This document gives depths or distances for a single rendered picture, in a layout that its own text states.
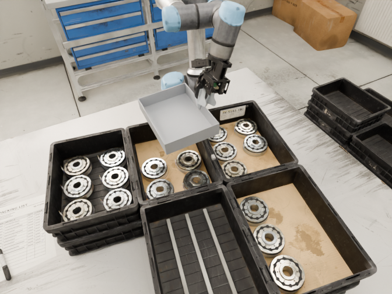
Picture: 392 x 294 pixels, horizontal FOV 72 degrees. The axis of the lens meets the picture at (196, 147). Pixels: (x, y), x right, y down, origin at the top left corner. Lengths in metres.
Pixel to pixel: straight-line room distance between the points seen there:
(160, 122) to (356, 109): 1.53
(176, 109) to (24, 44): 2.87
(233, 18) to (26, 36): 3.07
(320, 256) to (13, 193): 1.27
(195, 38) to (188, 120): 0.48
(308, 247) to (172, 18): 0.84
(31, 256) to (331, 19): 3.56
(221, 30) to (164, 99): 0.38
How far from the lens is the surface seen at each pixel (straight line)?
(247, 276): 0.93
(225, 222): 0.99
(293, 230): 1.02
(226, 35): 0.86
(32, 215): 1.35
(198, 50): 1.35
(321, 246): 1.03
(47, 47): 3.75
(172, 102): 1.08
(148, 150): 1.20
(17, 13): 3.62
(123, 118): 1.60
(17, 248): 1.29
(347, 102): 2.22
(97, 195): 1.12
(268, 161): 1.17
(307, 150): 1.45
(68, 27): 2.75
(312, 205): 1.06
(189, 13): 0.92
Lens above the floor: 1.71
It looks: 47 degrees down
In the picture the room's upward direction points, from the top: 2 degrees counter-clockwise
